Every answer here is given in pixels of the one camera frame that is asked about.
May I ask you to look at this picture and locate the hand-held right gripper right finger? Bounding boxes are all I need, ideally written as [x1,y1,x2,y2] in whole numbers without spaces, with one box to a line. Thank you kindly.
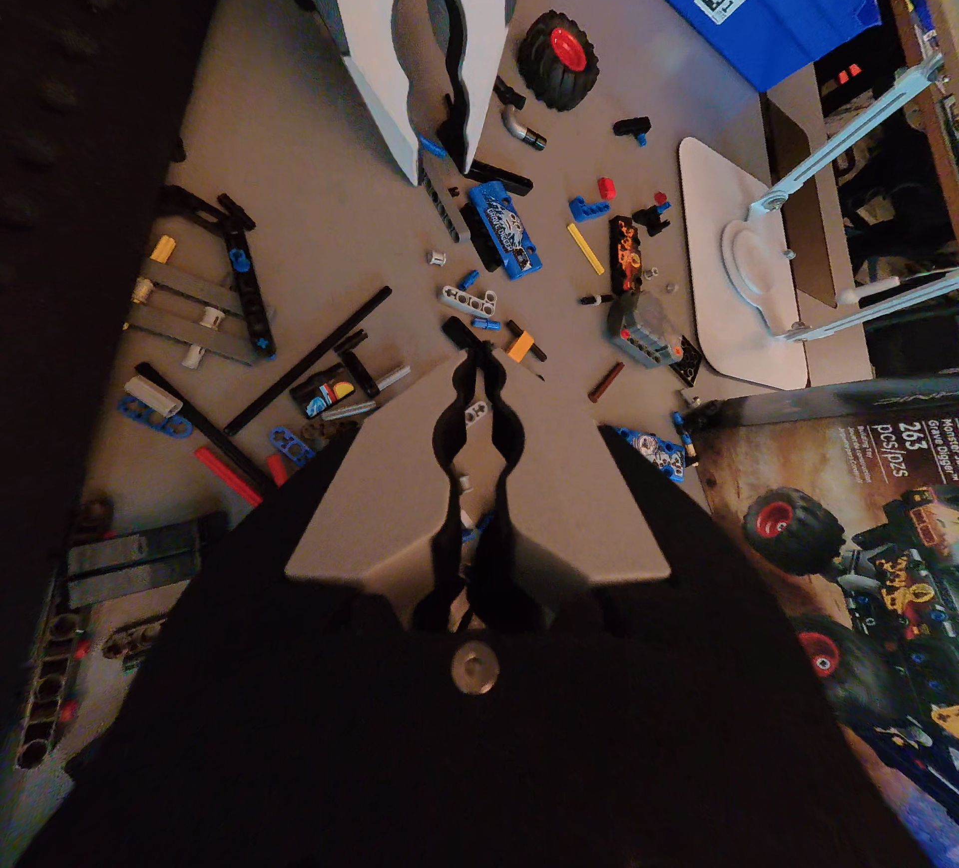
[498,352,675,626]

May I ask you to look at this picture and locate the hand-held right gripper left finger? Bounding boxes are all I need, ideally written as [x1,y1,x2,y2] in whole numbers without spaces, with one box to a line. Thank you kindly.
[282,346,469,629]

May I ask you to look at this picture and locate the blue flame sticker panel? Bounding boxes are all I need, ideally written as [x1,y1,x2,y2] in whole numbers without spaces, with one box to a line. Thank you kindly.
[464,178,545,282]
[606,422,692,485]

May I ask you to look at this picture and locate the black toy shaft orange collar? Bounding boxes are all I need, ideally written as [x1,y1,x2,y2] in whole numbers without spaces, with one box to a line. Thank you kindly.
[441,313,549,369]

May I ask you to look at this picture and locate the grey toy pull-back motor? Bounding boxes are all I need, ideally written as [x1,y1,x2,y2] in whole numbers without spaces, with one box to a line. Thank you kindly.
[603,287,704,388]

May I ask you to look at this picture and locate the dark grey toy beam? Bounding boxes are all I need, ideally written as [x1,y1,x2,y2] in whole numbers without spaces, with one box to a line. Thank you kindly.
[134,260,257,361]

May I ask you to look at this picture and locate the grey elbow toy tube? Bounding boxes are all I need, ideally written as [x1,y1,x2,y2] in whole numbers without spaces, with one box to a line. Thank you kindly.
[501,107,549,151]

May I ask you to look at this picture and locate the grey desk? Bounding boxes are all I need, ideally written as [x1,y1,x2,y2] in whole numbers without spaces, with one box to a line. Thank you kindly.
[60,0,900,749]

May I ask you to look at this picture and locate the white desk stand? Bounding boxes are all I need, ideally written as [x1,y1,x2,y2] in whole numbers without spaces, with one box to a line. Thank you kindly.
[676,50,959,394]

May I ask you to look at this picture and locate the black wheel red rim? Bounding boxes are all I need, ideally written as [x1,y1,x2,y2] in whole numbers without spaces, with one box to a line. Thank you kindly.
[516,8,602,114]

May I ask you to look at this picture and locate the grey panel colourful sticker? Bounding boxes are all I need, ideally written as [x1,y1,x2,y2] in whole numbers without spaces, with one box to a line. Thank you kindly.
[288,343,415,429]

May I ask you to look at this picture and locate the brown toy axle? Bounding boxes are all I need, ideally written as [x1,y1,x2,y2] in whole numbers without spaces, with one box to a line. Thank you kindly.
[586,361,627,406]

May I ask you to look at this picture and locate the red toy axle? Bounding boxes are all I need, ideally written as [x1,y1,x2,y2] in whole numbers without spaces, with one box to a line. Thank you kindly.
[194,444,265,506]

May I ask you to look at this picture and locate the short black toy axle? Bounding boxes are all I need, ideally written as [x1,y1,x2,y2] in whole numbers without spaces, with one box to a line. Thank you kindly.
[224,283,395,436]

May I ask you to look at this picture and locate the long black toy axle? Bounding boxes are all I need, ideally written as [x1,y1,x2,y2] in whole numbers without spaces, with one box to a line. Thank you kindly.
[134,362,272,496]

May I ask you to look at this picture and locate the black angled toy beam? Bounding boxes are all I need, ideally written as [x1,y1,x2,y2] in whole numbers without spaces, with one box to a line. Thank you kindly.
[449,155,534,199]

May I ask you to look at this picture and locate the black panel flame sticker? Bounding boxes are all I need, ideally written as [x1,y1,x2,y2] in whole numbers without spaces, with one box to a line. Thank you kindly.
[606,215,650,298]

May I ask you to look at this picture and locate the black beam blue pins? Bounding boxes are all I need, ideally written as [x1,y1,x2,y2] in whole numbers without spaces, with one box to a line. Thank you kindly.
[161,185,280,358]

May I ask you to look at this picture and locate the yellow toy axle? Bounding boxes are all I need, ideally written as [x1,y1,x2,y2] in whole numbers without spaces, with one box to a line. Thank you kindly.
[565,218,609,279]

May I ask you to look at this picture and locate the monster truck toy set box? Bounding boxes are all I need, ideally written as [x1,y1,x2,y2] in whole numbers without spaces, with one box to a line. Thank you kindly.
[688,376,959,812]

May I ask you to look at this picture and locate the grey axle tan connectors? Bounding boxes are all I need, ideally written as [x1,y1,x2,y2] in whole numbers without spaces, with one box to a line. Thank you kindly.
[126,235,227,369]

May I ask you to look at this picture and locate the black toy piece red pin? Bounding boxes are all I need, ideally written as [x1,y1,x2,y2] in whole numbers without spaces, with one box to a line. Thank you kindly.
[628,193,674,238]

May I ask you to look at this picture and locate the black perforated board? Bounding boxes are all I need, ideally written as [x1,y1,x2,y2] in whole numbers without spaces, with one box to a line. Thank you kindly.
[0,0,244,689]

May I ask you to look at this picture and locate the black toy frame block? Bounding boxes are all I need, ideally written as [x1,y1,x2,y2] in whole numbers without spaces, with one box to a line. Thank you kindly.
[66,515,227,608]

